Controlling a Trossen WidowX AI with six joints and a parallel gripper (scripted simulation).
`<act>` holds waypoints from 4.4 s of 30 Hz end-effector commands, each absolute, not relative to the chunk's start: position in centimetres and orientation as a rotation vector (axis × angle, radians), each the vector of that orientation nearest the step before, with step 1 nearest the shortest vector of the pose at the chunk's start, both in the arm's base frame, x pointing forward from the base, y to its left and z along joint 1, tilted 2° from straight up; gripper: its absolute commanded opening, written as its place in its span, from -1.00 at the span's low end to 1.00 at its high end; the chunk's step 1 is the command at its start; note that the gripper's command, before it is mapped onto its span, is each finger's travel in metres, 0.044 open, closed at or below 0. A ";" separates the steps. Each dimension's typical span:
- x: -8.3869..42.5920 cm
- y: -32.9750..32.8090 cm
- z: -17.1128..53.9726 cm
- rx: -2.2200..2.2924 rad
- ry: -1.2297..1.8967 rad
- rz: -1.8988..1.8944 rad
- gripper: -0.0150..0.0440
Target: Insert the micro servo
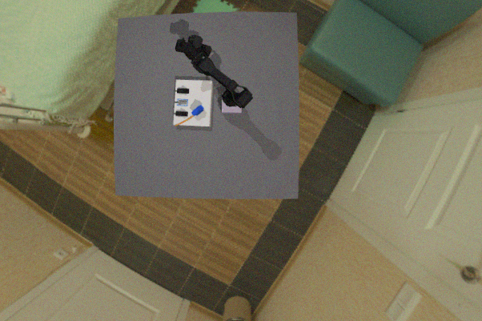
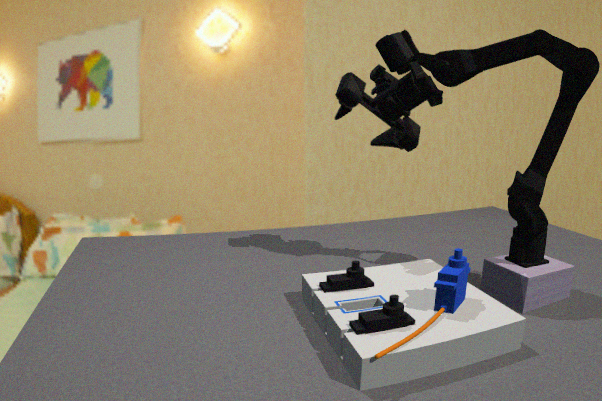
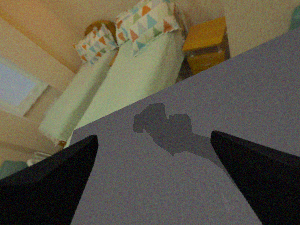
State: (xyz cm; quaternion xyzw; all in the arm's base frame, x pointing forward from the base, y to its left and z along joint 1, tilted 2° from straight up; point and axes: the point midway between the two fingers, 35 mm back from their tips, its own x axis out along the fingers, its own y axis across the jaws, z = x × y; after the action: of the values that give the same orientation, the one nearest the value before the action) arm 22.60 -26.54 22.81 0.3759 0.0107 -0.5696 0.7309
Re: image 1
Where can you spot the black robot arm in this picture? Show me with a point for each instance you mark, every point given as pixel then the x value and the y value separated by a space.
pixel 207 67

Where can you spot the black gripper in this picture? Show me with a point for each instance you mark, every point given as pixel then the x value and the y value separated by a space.
pixel 204 48

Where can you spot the blue micro servo with orange cable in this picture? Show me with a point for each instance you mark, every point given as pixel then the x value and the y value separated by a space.
pixel 195 112

